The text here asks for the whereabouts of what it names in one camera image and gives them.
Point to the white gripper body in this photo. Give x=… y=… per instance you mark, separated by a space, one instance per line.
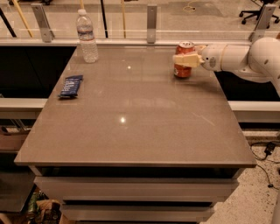
x=212 y=57

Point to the red coke can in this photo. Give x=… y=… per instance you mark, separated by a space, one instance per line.
x=183 y=47

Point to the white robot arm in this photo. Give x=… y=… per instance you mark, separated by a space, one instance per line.
x=256 y=201

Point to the blue rxbar blueberry wrapper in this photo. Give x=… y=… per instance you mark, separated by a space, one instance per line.
x=71 y=86

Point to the black office chair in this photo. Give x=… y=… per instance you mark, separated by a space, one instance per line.
x=246 y=14

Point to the black pole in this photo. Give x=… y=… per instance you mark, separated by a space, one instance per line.
x=103 y=12

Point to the clear plastic water bottle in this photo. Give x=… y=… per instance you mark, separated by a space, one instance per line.
x=86 y=37

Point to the lower grey drawer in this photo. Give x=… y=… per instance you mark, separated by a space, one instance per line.
x=137 y=213

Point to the grey drawer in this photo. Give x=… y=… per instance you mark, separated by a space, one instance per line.
x=137 y=189
x=137 y=213

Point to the upper grey drawer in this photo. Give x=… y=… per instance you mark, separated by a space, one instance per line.
x=137 y=189

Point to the yellow pole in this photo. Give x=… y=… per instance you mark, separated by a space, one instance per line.
x=22 y=16

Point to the snack bags under table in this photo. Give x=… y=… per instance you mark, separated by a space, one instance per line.
x=42 y=210

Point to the right metal railing post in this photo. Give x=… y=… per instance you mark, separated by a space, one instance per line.
x=262 y=23

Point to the metal railing post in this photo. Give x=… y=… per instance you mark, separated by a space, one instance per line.
x=43 y=25
x=262 y=23
x=151 y=23

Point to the middle metal railing post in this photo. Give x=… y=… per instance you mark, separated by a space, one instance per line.
x=151 y=23

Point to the left metal railing post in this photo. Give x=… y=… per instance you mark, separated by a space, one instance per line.
x=43 y=25

